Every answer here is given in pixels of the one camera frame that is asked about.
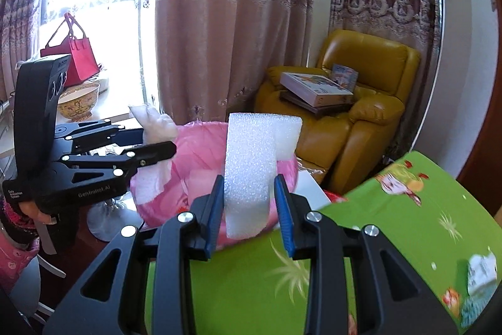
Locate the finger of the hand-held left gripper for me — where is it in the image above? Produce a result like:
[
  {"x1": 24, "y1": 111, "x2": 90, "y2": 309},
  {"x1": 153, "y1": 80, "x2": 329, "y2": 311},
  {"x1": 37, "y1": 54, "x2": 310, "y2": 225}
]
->
[
  {"x1": 59, "y1": 141, "x2": 178, "y2": 198},
  {"x1": 53, "y1": 118, "x2": 147, "y2": 155}
]

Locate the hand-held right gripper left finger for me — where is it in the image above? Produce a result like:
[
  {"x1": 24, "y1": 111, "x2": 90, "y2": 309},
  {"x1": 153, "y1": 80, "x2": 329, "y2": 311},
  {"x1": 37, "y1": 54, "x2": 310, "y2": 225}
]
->
[{"x1": 43, "y1": 174, "x2": 226, "y2": 335}]

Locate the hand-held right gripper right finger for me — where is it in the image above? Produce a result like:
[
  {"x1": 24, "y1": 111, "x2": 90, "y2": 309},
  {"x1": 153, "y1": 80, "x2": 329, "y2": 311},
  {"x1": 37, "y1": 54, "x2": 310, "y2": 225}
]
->
[{"x1": 274, "y1": 174, "x2": 459, "y2": 335}]

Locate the white tissue wad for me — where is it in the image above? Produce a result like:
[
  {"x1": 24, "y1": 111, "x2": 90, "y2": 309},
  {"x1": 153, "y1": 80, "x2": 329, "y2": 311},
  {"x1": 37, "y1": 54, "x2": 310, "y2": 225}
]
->
[{"x1": 129, "y1": 103, "x2": 178, "y2": 147}]

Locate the pink lined trash bin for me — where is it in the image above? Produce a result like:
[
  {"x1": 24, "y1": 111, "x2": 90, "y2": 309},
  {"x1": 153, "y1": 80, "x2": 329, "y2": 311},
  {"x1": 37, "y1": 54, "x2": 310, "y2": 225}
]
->
[{"x1": 129, "y1": 121, "x2": 299, "y2": 249}]

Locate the person's left forearm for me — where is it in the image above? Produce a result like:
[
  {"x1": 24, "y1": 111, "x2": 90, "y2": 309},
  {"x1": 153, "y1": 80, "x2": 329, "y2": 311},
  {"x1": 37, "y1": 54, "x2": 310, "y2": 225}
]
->
[{"x1": 0, "y1": 199, "x2": 40, "y2": 245}]

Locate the person's left hand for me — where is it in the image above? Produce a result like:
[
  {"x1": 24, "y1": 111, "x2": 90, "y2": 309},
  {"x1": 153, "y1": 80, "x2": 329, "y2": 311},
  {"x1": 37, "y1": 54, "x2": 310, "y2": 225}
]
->
[{"x1": 18, "y1": 199, "x2": 57, "y2": 226}]

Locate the white side table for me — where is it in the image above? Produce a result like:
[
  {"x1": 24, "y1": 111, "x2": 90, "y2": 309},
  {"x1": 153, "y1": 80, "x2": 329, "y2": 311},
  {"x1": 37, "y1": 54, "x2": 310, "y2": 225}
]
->
[{"x1": 0, "y1": 78, "x2": 144, "y2": 163}]

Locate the yellow patterned ceramic bowl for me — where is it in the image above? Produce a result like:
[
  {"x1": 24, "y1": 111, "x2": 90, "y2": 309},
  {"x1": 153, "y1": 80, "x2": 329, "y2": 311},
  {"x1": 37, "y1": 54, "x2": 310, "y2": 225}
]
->
[{"x1": 57, "y1": 83, "x2": 101, "y2": 122}]

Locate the red tote bag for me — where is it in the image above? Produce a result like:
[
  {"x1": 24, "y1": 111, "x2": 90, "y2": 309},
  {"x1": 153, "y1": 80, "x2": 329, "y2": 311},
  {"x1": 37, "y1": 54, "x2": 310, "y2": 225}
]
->
[{"x1": 40, "y1": 12, "x2": 101, "y2": 88}]

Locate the beige lace patterned curtain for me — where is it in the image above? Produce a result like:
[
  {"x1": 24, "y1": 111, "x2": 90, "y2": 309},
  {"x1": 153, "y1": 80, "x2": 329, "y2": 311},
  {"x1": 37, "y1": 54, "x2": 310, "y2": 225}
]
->
[
  {"x1": 0, "y1": 0, "x2": 53, "y2": 100},
  {"x1": 331, "y1": 0, "x2": 446, "y2": 155},
  {"x1": 155, "y1": 0, "x2": 334, "y2": 127}
]

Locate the yellow leather armchair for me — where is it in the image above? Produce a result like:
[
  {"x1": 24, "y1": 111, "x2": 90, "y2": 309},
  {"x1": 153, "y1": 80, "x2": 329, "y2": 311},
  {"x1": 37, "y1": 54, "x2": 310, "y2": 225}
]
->
[{"x1": 254, "y1": 30, "x2": 421, "y2": 194}]

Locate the dark flat box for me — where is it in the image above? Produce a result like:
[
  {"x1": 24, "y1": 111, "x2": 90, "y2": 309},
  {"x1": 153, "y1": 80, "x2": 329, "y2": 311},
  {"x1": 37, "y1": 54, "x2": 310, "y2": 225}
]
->
[{"x1": 279, "y1": 91, "x2": 354, "y2": 120}]

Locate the green cartoon printed tablecloth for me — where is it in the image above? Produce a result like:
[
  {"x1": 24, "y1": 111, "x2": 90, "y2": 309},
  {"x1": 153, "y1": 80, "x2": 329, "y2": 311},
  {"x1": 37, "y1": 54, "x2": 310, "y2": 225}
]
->
[{"x1": 143, "y1": 150, "x2": 502, "y2": 335}]

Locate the white flat printed box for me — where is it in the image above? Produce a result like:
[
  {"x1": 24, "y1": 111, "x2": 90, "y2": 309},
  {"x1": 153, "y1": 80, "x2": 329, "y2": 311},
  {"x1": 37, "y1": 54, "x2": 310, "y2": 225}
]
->
[{"x1": 280, "y1": 73, "x2": 354, "y2": 108}]

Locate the pink patterned clothing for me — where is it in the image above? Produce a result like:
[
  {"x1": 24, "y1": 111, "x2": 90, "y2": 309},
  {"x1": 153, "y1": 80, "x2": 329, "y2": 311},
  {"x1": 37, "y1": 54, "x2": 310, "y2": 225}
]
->
[{"x1": 0, "y1": 237, "x2": 40, "y2": 296}]

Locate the small blue white box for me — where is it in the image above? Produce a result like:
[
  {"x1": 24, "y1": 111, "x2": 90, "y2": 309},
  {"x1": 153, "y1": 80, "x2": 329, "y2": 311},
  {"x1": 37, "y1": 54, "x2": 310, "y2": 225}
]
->
[{"x1": 330, "y1": 63, "x2": 359, "y2": 89}]

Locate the chrome pedestal base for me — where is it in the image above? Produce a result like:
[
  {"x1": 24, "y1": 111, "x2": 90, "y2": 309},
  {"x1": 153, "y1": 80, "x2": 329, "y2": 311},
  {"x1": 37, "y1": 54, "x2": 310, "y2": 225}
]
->
[{"x1": 86, "y1": 197, "x2": 139, "y2": 242}]

